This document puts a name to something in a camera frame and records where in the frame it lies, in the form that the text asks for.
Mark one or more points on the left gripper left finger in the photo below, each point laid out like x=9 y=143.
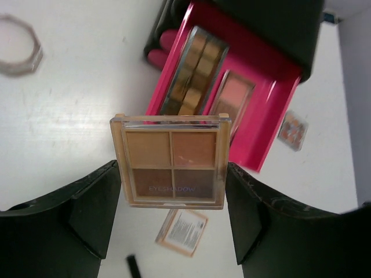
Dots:
x=65 y=233

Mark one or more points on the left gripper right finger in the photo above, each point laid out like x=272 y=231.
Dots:
x=277 y=236

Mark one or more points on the square palette label side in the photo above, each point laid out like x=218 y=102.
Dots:
x=182 y=230

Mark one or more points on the multicolour small palette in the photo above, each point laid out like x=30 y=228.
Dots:
x=293 y=130

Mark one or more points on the pink blush palette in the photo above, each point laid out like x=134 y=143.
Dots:
x=232 y=98

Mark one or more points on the pink drawer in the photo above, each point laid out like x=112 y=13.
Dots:
x=275 y=77

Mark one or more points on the dark red lip gloss tube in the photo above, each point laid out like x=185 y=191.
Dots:
x=133 y=266

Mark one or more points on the black drawer cabinet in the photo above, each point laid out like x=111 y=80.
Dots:
x=291 y=26

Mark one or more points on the right blue table sticker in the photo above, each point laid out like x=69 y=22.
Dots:
x=331 y=18

